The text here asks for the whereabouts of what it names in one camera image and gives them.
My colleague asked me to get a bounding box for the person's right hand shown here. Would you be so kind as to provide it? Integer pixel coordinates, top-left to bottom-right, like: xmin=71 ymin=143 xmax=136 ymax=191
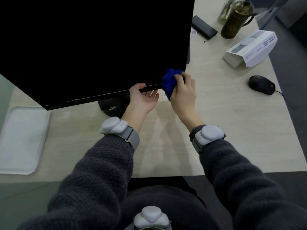
xmin=169 ymin=72 xmax=196 ymax=119

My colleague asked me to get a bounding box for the person's left hand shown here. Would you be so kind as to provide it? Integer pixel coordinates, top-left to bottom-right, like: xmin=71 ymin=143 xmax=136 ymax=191
xmin=123 ymin=83 xmax=160 ymax=119

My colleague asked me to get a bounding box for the blue cleaning cloth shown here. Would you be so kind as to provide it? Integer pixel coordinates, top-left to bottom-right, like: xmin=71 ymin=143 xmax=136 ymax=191
xmin=162 ymin=68 xmax=185 ymax=101

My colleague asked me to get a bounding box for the black computer monitor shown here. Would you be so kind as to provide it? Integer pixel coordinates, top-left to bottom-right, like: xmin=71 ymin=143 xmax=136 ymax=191
xmin=0 ymin=0 xmax=196 ymax=111

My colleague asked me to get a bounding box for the person's right forearm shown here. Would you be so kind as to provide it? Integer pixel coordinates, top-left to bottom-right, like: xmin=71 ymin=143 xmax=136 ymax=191
xmin=179 ymin=112 xmax=296 ymax=224

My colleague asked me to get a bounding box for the person's left forearm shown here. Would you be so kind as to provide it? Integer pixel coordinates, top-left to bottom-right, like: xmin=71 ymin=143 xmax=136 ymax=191
xmin=46 ymin=104 xmax=147 ymax=222

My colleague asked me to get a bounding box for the black monitor stand base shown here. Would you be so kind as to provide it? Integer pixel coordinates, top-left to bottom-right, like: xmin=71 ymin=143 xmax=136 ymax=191
xmin=98 ymin=94 xmax=131 ymax=118

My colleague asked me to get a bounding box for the white left wrist tracker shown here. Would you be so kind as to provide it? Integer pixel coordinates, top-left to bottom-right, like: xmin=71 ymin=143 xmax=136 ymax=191
xmin=99 ymin=116 xmax=140 ymax=151

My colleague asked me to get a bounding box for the white wrist tracker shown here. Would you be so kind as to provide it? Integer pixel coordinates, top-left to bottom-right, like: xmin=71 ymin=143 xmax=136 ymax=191
xmin=189 ymin=125 xmax=227 ymax=155
xmin=99 ymin=116 xmax=140 ymax=151

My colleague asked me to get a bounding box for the white right wrist tracker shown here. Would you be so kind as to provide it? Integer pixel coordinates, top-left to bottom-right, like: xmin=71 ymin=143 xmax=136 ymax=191
xmin=189 ymin=125 xmax=227 ymax=155

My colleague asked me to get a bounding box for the black rectangular case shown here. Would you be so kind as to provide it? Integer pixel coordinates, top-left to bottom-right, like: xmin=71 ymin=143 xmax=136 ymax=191
xmin=191 ymin=15 xmax=218 ymax=41

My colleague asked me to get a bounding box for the black computer mouse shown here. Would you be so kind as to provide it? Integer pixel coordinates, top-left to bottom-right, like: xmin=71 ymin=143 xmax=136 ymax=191
xmin=248 ymin=75 xmax=276 ymax=96

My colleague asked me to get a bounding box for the white cardboard box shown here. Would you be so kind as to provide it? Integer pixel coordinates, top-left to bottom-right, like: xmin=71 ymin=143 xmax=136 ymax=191
xmin=222 ymin=30 xmax=278 ymax=69

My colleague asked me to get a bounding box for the clear glass bottle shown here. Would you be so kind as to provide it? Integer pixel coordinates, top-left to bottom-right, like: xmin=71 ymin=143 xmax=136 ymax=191
xmin=217 ymin=0 xmax=240 ymax=24

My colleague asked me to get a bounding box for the person's dark sweater torso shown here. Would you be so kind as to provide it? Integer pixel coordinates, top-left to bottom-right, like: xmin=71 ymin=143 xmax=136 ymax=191
xmin=118 ymin=177 xmax=217 ymax=230

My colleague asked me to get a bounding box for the white chest tracker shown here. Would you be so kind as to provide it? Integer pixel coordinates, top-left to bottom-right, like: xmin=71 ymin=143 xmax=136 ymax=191
xmin=130 ymin=206 xmax=172 ymax=230

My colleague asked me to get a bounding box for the white plastic tray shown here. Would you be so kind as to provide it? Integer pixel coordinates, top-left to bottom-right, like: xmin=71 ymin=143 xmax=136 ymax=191
xmin=0 ymin=106 xmax=52 ymax=175

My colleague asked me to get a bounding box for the dark glass bottle with handle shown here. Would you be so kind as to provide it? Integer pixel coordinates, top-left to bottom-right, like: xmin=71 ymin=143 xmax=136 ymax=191
xmin=220 ymin=0 xmax=258 ymax=39

